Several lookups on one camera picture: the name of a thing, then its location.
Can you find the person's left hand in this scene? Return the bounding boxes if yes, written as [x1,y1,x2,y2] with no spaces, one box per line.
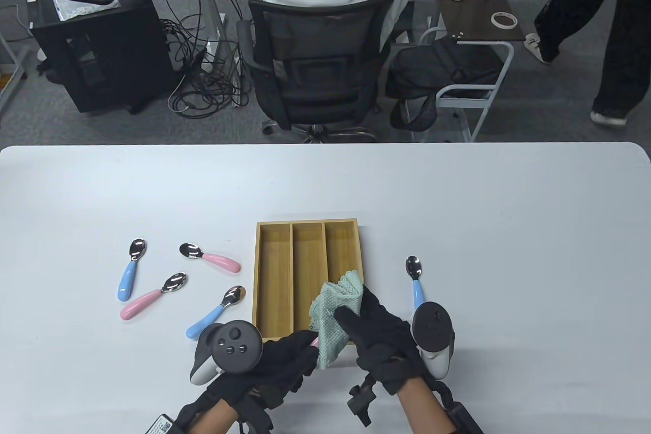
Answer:
[177,331,321,422]

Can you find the person's right hand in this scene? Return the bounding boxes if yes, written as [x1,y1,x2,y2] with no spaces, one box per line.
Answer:
[333,285,443,396]

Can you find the black and white controller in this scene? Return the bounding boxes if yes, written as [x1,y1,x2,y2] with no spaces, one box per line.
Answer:
[411,302,455,381]
[190,321,264,386]

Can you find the blue handle baby spoon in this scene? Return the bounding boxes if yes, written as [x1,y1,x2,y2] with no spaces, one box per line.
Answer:
[117,239,148,302]
[186,285,246,340]
[405,256,427,311]

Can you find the green fish scale cleaning cloth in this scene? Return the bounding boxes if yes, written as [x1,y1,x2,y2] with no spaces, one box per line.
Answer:
[309,271,366,369]

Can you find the person's left forearm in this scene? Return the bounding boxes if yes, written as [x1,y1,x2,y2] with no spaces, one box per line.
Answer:
[193,393,242,434]

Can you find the person's right forearm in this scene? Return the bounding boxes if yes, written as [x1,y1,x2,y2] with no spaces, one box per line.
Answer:
[396,378,456,434]

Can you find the bamboo cutlery tray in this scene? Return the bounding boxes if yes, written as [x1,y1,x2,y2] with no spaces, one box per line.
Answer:
[251,219,371,351]

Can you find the black mesh office chair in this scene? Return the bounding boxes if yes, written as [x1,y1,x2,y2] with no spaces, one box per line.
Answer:
[236,0,415,143]

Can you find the black bag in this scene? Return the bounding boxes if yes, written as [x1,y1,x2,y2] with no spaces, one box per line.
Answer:
[385,37,504,132]

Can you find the black cabinet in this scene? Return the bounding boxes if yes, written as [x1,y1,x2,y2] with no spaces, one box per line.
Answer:
[31,0,176,115]

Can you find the silver foil bag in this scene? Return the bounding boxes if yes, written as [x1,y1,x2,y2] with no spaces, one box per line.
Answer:
[52,0,122,22]

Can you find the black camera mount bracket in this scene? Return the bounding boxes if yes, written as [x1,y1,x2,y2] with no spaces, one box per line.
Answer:
[347,373,387,428]
[239,388,275,434]

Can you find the tangle of black cables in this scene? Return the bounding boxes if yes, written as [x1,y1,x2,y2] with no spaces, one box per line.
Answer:
[137,0,250,117]

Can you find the brown side table white frame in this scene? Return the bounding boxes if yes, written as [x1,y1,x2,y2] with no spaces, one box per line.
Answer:
[409,0,527,143]

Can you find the white metal frame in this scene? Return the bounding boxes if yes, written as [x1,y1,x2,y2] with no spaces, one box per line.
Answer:
[0,32,28,114]

